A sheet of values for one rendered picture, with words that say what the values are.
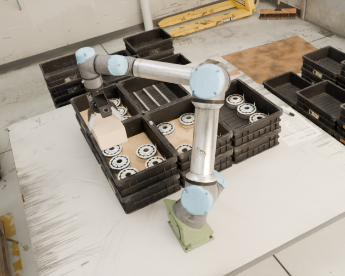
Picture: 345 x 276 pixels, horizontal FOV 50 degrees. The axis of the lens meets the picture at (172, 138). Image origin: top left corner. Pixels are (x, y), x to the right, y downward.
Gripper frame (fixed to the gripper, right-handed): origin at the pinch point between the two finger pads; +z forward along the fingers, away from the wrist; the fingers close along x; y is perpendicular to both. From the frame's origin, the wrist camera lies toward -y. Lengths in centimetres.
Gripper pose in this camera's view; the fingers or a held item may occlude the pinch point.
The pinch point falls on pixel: (106, 126)
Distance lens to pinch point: 165.4
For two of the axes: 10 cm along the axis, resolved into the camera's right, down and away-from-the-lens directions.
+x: -9.0, 3.5, -2.7
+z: 1.1, 7.7, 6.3
